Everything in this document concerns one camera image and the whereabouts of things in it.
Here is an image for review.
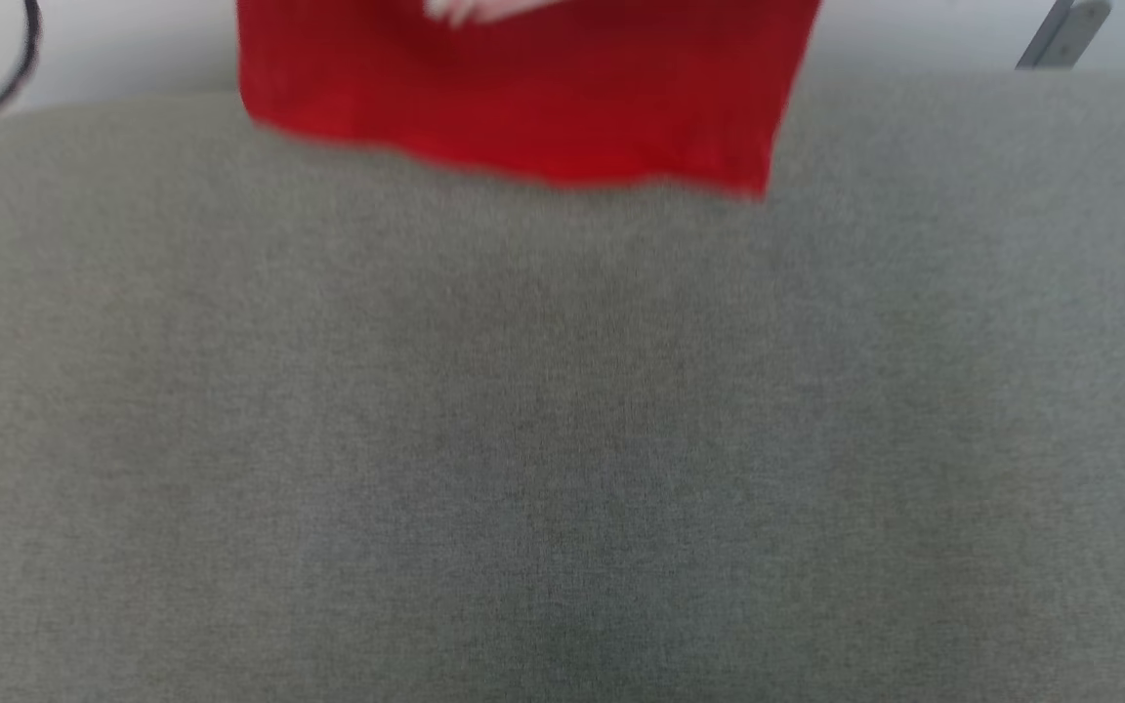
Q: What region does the red and white basketball jersey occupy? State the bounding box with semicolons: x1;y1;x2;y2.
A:
235;0;823;202

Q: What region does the grey fabric sofa cushion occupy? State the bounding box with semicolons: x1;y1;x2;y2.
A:
0;68;1125;703

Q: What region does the grey metal mounting bracket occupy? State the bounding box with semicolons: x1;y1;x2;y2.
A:
1041;0;1112;69

